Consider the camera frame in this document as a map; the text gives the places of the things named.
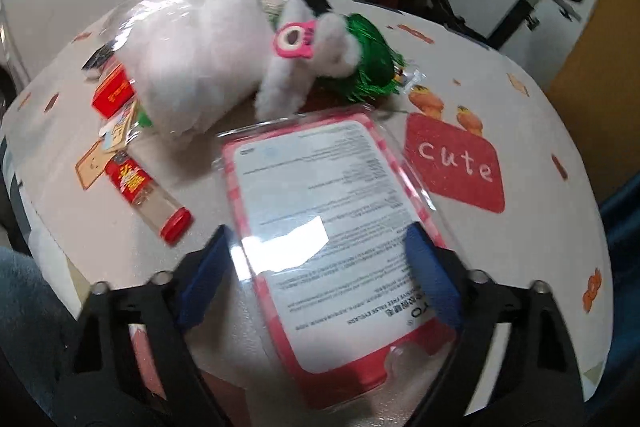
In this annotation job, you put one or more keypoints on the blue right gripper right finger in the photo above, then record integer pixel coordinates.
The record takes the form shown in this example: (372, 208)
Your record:
(428, 265)

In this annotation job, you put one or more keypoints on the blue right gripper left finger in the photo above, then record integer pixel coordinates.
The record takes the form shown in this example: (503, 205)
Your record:
(199, 275)

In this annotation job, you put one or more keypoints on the red clear lighter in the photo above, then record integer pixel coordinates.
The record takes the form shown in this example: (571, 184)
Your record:
(159, 210)

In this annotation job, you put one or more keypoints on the pink eyelash blister pack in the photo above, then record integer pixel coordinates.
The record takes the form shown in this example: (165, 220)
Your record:
(321, 203)

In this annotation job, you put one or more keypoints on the red small box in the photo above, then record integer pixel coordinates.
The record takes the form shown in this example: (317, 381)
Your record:
(113, 92)

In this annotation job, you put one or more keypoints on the green tinsel tassel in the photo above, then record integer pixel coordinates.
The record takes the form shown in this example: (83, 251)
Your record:
(375, 76)

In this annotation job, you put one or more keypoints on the white cotton wad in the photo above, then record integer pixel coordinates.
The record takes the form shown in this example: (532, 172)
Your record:
(190, 61)

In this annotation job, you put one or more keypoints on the white fluff pink bear charm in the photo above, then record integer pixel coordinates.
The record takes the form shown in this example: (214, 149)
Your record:
(304, 48)

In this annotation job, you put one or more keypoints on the printed table mat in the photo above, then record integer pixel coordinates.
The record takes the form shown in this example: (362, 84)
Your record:
(512, 199)

